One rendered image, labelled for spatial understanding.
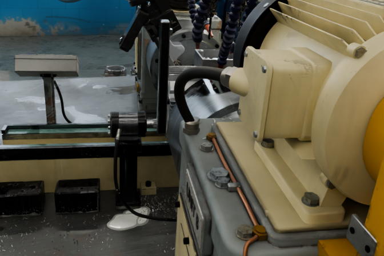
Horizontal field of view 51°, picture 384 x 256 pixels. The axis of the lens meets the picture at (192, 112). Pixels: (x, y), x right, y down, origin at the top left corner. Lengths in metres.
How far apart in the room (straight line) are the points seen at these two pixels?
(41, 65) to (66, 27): 5.33
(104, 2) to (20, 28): 1.28
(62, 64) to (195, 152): 0.78
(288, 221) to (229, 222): 0.05
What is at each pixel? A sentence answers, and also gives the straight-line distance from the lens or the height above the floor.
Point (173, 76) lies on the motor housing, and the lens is 1.00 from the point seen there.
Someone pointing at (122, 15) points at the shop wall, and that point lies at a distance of 6.61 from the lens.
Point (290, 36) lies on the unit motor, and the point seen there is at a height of 1.32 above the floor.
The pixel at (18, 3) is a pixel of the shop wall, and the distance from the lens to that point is 6.50.
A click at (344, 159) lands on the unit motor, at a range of 0.34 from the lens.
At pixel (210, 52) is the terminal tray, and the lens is 1.09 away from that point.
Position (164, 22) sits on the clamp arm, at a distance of 0.85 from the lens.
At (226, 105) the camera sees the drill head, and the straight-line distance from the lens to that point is 0.68.
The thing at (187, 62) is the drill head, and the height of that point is 1.06.
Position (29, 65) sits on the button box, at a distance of 1.24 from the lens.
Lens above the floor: 1.40
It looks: 22 degrees down
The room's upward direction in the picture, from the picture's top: 4 degrees clockwise
